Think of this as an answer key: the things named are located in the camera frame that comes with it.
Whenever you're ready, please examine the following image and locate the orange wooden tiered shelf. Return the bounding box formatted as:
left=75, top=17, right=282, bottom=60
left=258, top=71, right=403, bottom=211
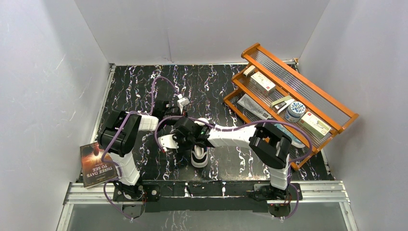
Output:
left=224, top=43, right=359, bottom=170

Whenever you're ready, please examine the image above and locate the green white box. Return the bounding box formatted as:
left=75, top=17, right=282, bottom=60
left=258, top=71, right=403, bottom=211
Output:
left=300, top=112, right=331, bottom=139

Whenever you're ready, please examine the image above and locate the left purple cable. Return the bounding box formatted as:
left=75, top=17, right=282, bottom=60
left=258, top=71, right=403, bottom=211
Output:
left=101, top=76, right=182, bottom=220

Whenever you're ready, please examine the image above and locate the black white sneaker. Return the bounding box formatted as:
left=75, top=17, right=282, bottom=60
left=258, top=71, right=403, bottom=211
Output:
left=191, top=117, right=211, bottom=168

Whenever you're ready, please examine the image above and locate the round blue white tin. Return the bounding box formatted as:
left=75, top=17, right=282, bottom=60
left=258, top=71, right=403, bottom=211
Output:
left=284, top=101, right=306, bottom=123

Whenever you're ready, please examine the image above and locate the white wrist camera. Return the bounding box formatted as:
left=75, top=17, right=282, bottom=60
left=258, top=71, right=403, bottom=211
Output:
left=177, top=94, right=190, bottom=113
left=158, top=134, right=179, bottom=153

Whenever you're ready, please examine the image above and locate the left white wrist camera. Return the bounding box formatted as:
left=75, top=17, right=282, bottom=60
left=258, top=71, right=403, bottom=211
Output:
left=177, top=94, right=190, bottom=113

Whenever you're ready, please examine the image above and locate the olive white stapler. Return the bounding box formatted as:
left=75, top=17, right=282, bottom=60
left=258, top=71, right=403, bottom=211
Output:
left=270, top=95, right=294, bottom=115

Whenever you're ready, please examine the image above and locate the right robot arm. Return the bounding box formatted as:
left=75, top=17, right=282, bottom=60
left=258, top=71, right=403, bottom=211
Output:
left=168, top=117, right=292, bottom=199

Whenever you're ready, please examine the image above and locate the brown book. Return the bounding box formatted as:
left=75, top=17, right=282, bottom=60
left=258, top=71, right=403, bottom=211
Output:
left=80, top=142, right=118, bottom=188

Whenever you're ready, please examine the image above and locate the grey patterned packet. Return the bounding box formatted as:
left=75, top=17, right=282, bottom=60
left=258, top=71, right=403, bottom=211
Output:
left=238, top=94, right=272, bottom=120

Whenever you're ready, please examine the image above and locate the white red box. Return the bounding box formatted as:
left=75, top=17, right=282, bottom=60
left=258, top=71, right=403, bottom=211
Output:
left=250, top=72, right=276, bottom=96

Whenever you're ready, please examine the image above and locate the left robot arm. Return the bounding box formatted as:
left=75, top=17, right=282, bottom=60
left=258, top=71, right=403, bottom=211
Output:
left=98, top=101, right=183, bottom=200

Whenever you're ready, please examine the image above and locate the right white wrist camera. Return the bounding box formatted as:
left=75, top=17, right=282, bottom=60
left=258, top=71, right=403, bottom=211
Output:
left=158, top=134, right=179, bottom=153

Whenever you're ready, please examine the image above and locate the light blue oval packet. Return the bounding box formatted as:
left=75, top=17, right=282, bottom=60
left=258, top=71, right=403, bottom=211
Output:
left=274, top=124, right=305, bottom=149

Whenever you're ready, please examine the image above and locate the black base frame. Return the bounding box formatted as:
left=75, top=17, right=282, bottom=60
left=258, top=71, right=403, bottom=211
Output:
left=113, top=180, right=303, bottom=218

